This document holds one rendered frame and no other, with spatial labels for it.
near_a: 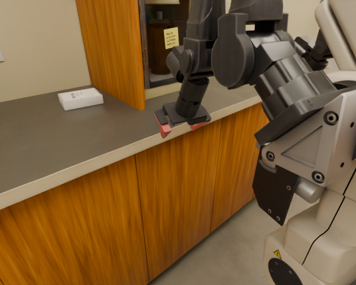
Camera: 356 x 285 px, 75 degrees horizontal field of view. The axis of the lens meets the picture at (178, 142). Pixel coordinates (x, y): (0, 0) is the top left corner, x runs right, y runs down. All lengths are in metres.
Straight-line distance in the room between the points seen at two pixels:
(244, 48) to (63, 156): 0.56
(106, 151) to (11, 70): 0.74
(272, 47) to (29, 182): 0.59
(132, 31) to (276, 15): 0.59
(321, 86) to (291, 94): 0.03
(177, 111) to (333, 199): 0.38
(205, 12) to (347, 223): 0.47
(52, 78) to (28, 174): 0.74
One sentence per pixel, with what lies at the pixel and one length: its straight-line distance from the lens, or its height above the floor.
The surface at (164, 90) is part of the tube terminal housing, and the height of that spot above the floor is 0.96.
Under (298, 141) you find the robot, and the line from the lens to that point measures 0.33.
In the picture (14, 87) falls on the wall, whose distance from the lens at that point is 1.33.
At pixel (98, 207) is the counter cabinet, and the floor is 0.73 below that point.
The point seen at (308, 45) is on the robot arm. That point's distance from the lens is 0.83.
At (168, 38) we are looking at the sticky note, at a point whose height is 1.19.
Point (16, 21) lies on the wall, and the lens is 1.30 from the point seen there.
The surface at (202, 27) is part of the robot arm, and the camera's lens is 0.46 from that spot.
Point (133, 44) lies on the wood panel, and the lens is 0.90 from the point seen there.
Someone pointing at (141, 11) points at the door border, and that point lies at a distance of 1.00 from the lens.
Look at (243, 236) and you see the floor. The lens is 1.69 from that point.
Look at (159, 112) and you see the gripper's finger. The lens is 0.59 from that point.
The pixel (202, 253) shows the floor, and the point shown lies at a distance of 1.58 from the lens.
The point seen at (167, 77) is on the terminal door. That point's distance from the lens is 1.11.
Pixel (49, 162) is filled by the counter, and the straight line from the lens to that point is 0.72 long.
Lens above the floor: 1.30
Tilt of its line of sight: 30 degrees down
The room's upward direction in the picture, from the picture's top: straight up
